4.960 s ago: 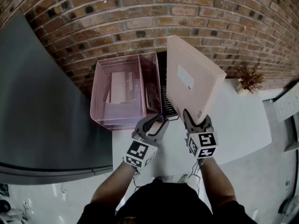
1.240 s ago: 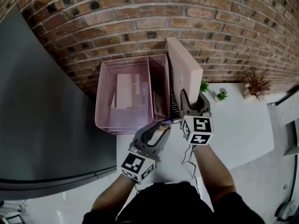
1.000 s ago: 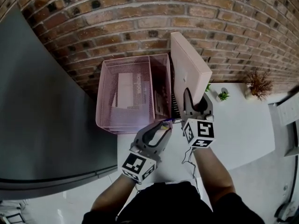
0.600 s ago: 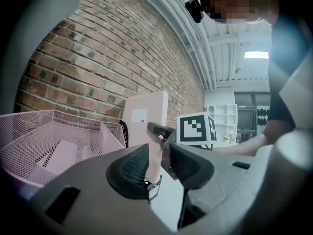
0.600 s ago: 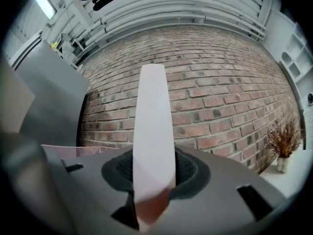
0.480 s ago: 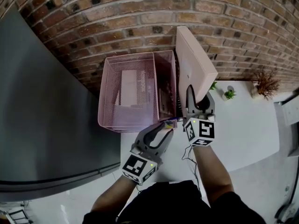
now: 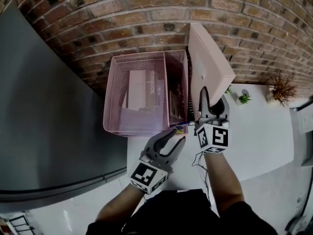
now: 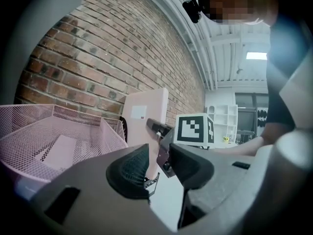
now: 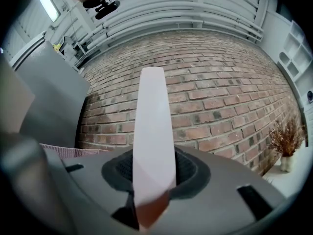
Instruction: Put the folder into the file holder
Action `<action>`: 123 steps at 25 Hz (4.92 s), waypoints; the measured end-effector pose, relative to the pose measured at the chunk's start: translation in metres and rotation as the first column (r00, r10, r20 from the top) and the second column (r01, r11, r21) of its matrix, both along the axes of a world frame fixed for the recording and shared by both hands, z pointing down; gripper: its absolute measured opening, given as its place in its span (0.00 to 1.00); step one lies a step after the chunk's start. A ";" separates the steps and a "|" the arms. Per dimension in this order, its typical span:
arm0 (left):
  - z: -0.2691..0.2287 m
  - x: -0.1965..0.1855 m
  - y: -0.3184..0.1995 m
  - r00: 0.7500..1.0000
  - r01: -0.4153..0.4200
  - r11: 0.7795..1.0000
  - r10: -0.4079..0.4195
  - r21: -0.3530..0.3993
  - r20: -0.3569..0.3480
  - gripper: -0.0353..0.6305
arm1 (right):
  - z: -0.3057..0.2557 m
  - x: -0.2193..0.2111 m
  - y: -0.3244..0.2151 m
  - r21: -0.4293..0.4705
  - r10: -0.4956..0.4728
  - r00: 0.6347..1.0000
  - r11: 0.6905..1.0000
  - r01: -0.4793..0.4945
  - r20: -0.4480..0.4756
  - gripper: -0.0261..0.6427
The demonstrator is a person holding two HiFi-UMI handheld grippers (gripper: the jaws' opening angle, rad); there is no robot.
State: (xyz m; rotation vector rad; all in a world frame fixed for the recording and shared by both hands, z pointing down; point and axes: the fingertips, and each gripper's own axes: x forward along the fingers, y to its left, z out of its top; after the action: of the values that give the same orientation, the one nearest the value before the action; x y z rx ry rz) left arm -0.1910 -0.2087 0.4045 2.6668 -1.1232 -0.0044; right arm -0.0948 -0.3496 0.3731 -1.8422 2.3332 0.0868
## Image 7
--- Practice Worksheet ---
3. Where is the black mesh file holder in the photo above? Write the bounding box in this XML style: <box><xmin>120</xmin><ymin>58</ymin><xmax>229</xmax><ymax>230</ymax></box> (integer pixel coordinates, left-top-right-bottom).
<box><xmin>186</xmin><ymin>45</ymin><xmax>198</xmax><ymax>127</ymax></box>

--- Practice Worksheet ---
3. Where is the white desk tray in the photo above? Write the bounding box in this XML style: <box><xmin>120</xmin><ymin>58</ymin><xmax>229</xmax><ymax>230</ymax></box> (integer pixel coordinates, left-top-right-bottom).
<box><xmin>290</xmin><ymin>101</ymin><xmax>313</xmax><ymax>134</ymax></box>

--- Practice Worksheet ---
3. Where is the person's right forearm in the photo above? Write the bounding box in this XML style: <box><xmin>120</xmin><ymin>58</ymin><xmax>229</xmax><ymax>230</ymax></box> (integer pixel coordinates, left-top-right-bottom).
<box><xmin>202</xmin><ymin>152</ymin><xmax>246</xmax><ymax>215</ymax></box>

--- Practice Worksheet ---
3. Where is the person's black clothing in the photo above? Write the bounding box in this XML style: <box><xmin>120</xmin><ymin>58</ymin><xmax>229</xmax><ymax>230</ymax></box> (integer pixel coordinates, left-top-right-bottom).
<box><xmin>85</xmin><ymin>188</ymin><xmax>278</xmax><ymax>235</ymax></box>

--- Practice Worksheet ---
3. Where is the person's left forearm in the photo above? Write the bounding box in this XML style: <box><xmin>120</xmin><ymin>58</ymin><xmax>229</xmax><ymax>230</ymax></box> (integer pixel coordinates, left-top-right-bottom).
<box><xmin>95</xmin><ymin>185</ymin><xmax>148</xmax><ymax>223</ymax></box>

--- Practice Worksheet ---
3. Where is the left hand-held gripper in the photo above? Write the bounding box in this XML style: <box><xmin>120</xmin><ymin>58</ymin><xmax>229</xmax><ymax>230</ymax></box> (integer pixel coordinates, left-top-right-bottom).
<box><xmin>129</xmin><ymin>128</ymin><xmax>187</xmax><ymax>195</ymax></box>

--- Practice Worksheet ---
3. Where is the pink folder box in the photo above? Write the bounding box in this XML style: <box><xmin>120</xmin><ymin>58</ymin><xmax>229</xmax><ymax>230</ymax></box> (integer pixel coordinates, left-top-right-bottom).
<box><xmin>187</xmin><ymin>22</ymin><xmax>236</xmax><ymax>109</ymax></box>

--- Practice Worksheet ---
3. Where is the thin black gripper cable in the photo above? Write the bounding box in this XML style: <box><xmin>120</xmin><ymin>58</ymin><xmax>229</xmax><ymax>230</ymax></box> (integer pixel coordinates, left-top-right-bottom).
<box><xmin>191</xmin><ymin>152</ymin><xmax>213</xmax><ymax>204</ymax></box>

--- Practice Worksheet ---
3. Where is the brown plant in white pot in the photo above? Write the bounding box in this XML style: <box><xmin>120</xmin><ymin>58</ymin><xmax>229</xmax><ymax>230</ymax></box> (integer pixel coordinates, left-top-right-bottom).
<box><xmin>266</xmin><ymin>72</ymin><xmax>298</xmax><ymax>106</ymax></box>

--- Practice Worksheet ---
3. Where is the spiky green potted plant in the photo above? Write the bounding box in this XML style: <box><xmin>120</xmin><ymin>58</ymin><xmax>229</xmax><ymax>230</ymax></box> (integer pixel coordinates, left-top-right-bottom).
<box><xmin>236</xmin><ymin>93</ymin><xmax>252</xmax><ymax>105</ymax></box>

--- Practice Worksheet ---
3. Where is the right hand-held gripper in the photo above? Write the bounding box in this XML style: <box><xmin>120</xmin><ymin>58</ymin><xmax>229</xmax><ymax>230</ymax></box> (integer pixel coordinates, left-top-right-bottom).
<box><xmin>194</xmin><ymin>86</ymin><xmax>233</xmax><ymax>154</ymax></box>

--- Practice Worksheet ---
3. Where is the pale pink paper sheet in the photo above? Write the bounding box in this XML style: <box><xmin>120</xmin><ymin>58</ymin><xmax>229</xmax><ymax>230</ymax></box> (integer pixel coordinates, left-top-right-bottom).
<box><xmin>122</xmin><ymin>69</ymin><xmax>160</xmax><ymax>110</ymax></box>

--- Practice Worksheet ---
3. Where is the pink mesh desk organizer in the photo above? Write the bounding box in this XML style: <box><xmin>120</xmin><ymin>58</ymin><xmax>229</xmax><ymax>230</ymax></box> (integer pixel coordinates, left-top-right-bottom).
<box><xmin>103</xmin><ymin>49</ymin><xmax>190</xmax><ymax>138</ymax></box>

